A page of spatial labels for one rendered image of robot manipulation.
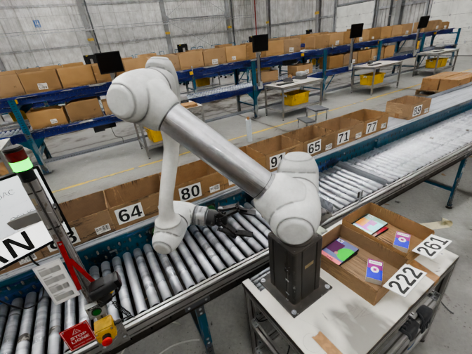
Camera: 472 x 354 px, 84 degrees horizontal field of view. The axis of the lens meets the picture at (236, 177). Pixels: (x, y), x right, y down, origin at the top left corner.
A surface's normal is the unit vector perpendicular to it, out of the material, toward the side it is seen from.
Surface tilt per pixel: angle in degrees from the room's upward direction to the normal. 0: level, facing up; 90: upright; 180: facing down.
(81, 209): 89
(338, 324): 0
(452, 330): 0
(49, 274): 90
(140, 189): 89
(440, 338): 0
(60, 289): 90
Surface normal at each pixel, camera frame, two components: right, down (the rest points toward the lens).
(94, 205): 0.49, 0.36
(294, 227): -0.12, 0.58
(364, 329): -0.10, -0.88
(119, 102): -0.30, 0.40
